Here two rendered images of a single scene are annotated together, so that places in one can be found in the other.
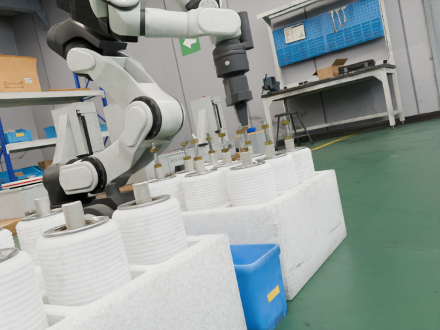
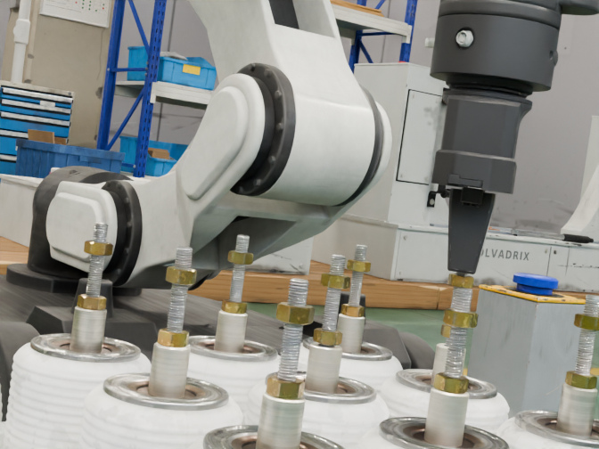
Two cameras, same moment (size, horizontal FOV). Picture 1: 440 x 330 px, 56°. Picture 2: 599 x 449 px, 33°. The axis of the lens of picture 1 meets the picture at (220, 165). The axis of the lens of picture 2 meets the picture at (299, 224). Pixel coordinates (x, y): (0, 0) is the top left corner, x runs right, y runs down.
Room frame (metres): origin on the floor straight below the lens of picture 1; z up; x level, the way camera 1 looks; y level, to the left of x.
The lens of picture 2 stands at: (0.38, -0.23, 0.39)
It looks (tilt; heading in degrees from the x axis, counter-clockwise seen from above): 3 degrees down; 21
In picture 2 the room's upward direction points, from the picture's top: 8 degrees clockwise
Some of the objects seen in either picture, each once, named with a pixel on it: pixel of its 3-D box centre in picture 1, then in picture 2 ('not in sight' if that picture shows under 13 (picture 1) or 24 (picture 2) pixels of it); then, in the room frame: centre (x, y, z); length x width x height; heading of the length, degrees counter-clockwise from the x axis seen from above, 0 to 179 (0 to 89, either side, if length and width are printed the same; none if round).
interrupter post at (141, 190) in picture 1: (142, 194); not in sight; (0.58, 0.12, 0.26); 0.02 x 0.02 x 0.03
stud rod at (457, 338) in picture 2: (266, 135); (455, 353); (0.95, -0.12, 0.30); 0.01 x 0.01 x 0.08
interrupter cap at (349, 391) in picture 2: (228, 164); (320, 388); (1.01, -0.02, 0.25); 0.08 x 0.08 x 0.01
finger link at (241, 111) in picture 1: (242, 114); (467, 230); (1.10, -0.09, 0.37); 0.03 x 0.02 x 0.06; 98
